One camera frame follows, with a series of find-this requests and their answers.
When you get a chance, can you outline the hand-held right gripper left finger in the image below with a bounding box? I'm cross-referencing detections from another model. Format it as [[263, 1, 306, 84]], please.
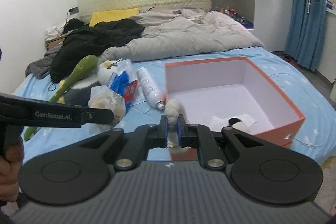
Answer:
[[76, 116, 168, 170]]

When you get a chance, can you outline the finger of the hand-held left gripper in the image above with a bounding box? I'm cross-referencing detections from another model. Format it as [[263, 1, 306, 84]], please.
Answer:
[[80, 107, 115, 125]]

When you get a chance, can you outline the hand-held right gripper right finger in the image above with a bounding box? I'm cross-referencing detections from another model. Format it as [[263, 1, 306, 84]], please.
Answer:
[[178, 115, 265, 170]]

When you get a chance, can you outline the clear plastic bag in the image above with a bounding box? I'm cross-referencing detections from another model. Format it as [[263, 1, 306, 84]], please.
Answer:
[[88, 85, 126, 130]]

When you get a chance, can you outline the white towel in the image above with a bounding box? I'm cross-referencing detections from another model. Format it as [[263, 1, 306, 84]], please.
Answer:
[[210, 114, 258, 132]]

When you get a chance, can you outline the plastic bag of blue packets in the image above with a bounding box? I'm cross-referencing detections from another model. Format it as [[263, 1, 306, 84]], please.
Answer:
[[109, 59, 139, 105]]

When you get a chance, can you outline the panda plush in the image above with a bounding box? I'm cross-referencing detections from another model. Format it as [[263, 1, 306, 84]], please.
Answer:
[[228, 117, 254, 135]]

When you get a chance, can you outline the orange cardboard box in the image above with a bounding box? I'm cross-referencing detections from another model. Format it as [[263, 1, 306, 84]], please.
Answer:
[[164, 56, 306, 161]]

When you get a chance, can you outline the person's left hand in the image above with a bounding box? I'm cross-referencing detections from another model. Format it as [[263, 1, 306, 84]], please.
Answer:
[[0, 139, 25, 205]]

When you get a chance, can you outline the dark grey blanket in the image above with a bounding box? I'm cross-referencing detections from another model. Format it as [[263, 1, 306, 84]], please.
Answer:
[[25, 49, 62, 79]]

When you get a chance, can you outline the white spray bottle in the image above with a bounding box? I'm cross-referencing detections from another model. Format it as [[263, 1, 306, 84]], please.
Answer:
[[137, 67, 166, 110]]

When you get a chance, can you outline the green plush stick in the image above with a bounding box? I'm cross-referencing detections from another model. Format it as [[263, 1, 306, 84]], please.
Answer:
[[23, 55, 99, 140]]

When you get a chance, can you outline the wooden nightstand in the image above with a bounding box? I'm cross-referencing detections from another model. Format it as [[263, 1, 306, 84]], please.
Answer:
[[45, 34, 69, 51]]

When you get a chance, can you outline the black coat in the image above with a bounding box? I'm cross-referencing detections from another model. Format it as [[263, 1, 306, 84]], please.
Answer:
[[50, 18, 145, 83]]

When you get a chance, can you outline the white crumpled cloth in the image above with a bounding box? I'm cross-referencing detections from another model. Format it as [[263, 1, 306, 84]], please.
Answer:
[[44, 23, 66, 41]]

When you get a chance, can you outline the black cloth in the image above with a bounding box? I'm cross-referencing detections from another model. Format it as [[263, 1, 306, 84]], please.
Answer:
[[63, 18, 84, 31]]

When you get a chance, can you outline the light grey quilt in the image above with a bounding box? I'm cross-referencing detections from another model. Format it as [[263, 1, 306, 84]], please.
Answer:
[[98, 9, 264, 62]]

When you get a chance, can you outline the yellow pillow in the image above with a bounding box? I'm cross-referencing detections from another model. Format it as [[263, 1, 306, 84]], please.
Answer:
[[89, 7, 139, 27]]

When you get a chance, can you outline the row of nail polish bottles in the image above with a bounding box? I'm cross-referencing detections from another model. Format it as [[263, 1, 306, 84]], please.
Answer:
[[214, 6, 254, 28]]

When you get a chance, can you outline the white wardrobe with niche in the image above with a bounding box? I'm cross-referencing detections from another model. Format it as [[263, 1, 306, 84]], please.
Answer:
[[212, 0, 294, 52]]

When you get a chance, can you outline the blue curtain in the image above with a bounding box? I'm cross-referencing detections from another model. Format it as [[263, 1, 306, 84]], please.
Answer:
[[283, 0, 328, 72]]

